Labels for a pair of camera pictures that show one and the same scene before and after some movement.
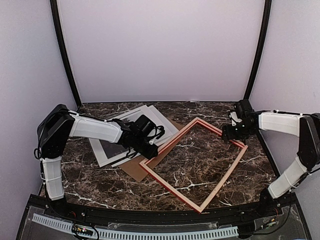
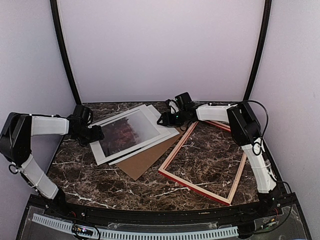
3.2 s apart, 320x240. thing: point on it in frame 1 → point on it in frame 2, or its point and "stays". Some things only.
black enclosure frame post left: (54, 7) stays
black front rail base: (282, 220) stays
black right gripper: (228, 134) → (167, 120)
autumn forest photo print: (126, 160) → (173, 133)
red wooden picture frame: (161, 149) → (164, 166)
